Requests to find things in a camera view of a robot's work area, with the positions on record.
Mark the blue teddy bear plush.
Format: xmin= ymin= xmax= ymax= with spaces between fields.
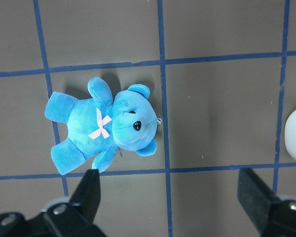
xmin=44 ymin=78 xmax=158 ymax=175

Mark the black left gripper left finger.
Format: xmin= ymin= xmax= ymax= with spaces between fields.
xmin=43 ymin=169 xmax=101 ymax=237

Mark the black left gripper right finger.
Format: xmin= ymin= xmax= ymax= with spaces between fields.
xmin=237 ymin=168 xmax=296 ymax=237

